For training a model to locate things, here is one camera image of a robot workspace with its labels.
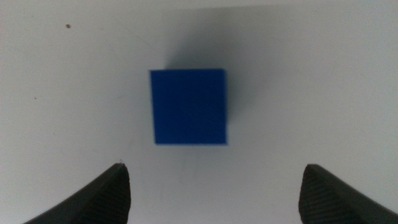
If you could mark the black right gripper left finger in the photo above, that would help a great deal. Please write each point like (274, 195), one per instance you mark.
(102, 199)

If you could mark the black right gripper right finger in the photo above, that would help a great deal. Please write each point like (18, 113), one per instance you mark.
(329, 202)

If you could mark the blue cube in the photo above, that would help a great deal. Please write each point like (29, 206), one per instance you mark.
(189, 107)

